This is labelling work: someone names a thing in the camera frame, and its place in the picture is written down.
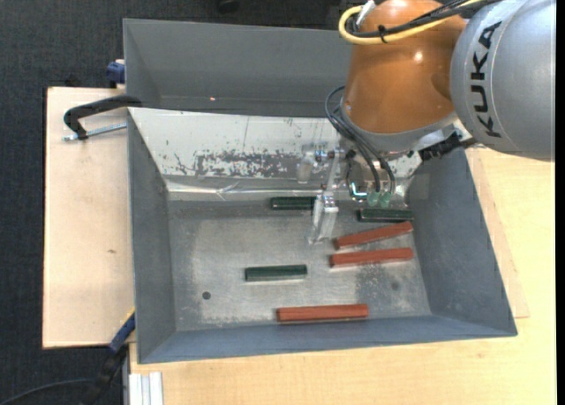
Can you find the dark green flat block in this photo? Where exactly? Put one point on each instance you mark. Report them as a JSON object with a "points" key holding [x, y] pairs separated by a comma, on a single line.
{"points": [[275, 272], [292, 204], [385, 215]]}

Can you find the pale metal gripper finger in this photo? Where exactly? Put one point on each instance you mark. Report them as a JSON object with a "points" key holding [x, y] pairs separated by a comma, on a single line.
{"points": [[329, 218], [316, 222]]}

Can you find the grey metal bin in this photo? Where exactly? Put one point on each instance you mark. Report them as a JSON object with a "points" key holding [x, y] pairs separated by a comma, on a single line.
{"points": [[229, 244]]}

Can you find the red-brown flat block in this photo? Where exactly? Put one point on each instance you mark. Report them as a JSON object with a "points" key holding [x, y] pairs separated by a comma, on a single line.
{"points": [[371, 257], [373, 235], [322, 312]]}

